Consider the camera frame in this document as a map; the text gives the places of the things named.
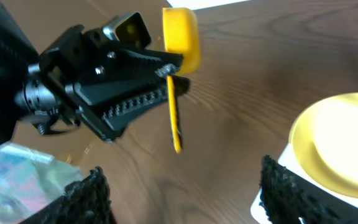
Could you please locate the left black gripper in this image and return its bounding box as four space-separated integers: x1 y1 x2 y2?
14 25 184 142

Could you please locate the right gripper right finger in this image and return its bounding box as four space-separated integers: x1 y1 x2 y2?
259 155 358 224

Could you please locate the yellow measuring scoop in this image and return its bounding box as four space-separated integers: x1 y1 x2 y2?
162 7 201 154

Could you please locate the white digital kitchen scale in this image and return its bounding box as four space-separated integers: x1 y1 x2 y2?
250 144 358 224

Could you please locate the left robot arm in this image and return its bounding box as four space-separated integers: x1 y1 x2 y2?
0 2 190 145

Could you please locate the yellow bowl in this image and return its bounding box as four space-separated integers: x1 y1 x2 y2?
288 93 358 198

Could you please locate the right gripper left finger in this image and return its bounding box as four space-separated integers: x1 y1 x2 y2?
21 167 117 224

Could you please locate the crumpled plastic bag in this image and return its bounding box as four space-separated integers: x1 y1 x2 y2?
0 142 83 223

